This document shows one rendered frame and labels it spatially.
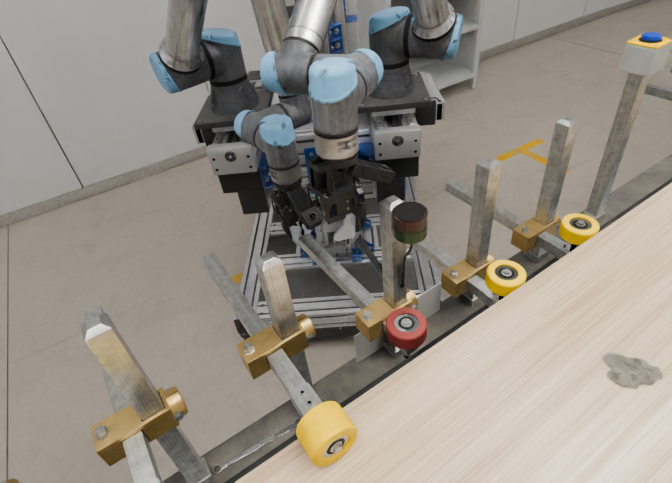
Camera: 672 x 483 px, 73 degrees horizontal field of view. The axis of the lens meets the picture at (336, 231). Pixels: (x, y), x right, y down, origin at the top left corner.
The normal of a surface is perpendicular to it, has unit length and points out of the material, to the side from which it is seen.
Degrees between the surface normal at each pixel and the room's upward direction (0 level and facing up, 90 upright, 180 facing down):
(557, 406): 0
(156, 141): 90
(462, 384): 0
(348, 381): 0
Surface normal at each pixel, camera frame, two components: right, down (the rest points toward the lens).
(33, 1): 0.50, 0.50
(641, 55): -0.83, 0.42
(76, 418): -0.10, -0.77
